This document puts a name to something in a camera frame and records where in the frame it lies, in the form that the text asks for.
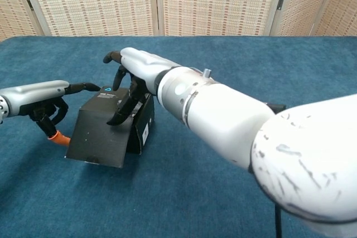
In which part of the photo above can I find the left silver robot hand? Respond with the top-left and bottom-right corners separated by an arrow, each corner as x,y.
0,80 -> 101,147

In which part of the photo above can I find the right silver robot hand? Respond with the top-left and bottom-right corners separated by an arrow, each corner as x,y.
103,47 -> 179,126

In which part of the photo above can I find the black cardboard box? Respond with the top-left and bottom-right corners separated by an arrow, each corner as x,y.
64,86 -> 156,169

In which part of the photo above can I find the blue carpet table surface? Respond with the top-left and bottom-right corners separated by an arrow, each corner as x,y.
0,35 -> 357,238

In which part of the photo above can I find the woven folding screen panel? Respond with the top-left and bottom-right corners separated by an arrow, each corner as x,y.
269,0 -> 337,37
155,0 -> 288,37
16,0 -> 161,37
0,0 -> 45,42
311,0 -> 357,37

